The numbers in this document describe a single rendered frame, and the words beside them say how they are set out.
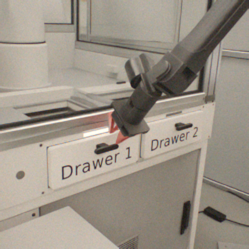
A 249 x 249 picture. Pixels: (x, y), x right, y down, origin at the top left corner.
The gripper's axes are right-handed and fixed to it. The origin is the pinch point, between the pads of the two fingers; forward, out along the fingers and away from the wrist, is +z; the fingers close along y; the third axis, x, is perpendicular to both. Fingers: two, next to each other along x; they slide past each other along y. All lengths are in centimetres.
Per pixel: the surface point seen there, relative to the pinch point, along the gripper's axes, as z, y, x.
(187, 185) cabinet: 28, -14, -42
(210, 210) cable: 94, -23, -116
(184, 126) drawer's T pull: 0.7, -2.0, -27.4
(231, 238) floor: 83, -43, -107
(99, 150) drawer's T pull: 0.9, -2.5, 6.2
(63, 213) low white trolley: 13.3, -10.7, 16.2
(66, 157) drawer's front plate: 3.9, -0.3, 13.8
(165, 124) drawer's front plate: 2.3, 1.2, -22.0
